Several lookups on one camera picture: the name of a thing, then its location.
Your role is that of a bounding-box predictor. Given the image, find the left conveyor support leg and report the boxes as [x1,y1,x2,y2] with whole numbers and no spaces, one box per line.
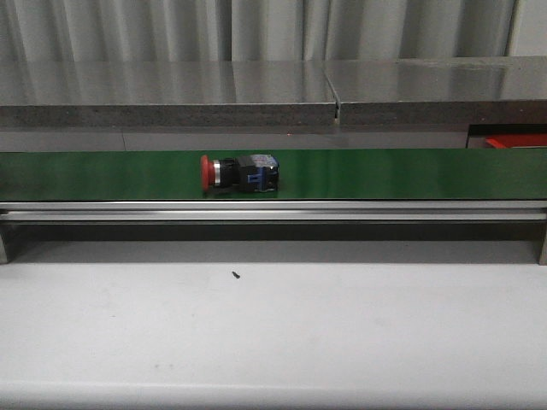
[0,225,16,265]

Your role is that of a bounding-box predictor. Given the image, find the red plastic bin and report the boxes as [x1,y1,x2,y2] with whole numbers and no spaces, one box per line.
[485,133,547,149]

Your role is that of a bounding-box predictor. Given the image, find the grey stone slab left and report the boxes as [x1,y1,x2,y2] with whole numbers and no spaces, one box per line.
[1,61,338,127]

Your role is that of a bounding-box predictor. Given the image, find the grey stone slab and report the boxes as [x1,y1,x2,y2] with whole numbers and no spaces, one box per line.
[1,61,338,127]
[324,56,546,126]

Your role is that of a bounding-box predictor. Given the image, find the grey curtain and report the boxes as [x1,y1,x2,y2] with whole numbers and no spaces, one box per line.
[1,1,518,62]

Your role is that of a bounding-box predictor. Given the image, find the green conveyor belt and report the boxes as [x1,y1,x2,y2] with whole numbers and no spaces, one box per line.
[1,149,546,202]

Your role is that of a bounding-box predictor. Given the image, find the conveyor support leg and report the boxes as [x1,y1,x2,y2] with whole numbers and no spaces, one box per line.
[538,226,547,266]
[0,225,16,265]

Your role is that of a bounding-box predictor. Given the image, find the right conveyor support leg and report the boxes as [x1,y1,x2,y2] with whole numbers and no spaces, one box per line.
[538,226,547,266]

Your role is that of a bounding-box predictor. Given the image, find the aluminium conveyor frame rail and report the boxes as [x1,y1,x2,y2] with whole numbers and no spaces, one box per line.
[1,200,546,223]

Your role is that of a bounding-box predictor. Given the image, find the red push button lying sideways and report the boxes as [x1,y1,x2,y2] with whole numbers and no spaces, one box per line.
[200,154,279,192]

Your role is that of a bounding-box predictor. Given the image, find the grey stone slab right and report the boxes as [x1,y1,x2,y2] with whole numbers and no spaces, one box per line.
[324,56,546,126]

